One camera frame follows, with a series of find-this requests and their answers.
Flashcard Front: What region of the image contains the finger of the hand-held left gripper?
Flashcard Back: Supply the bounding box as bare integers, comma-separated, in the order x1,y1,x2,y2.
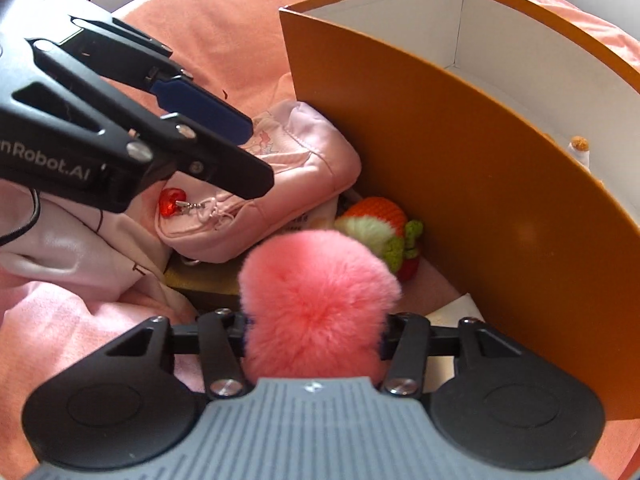
65,16,254,146
10,37,276,201

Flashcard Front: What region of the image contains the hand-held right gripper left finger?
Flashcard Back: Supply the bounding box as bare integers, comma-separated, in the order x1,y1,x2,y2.
102,309,253,401

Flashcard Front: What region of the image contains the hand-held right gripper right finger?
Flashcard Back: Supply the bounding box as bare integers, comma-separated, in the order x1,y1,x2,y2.
379,312,525,397

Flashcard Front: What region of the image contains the red heart charm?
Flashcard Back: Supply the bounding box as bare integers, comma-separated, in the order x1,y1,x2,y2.
159,187,202,218

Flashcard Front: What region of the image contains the pink fabric pouch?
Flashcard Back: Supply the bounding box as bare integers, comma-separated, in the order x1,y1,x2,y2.
155,100,363,263

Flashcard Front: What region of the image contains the pink fluffy pompom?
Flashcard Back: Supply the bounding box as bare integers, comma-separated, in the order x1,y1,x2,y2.
237,229,403,381

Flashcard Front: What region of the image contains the orange cardboard box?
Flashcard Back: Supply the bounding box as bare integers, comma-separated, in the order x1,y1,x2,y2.
278,0,640,421

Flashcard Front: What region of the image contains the white paper sheet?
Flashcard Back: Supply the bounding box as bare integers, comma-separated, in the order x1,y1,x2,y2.
425,292,486,328

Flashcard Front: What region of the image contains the pink printed blanket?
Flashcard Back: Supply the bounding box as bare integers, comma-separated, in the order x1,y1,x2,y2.
0,0,640,480

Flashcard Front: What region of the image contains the pale pink garment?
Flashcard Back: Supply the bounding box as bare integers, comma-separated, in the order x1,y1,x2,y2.
0,180,173,311

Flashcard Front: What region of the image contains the white printed card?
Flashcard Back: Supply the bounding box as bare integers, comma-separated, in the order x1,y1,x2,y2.
280,200,346,233

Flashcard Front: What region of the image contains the small cork-stoppered bottle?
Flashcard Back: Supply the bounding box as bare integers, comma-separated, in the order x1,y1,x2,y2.
567,136,591,171

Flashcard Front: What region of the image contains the black cable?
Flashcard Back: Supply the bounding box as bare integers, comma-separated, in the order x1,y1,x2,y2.
0,187,41,248

